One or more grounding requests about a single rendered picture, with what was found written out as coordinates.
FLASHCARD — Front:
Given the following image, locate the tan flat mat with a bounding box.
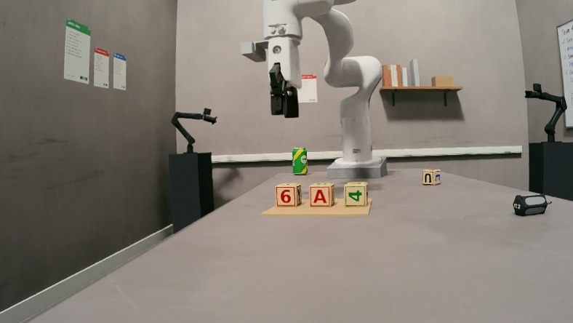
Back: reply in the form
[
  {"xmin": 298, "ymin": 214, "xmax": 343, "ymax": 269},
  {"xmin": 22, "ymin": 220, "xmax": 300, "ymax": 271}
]
[{"xmin": 261, "ymin": 198, "xmax": 372, "ymax": 216}]

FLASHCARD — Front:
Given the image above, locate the green drink can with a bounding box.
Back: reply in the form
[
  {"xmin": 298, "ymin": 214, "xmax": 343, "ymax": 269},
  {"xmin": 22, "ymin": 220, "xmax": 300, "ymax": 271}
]
[{"xmin": 292, "ymin": 148, "xmax": 308, "ymax": 175}]

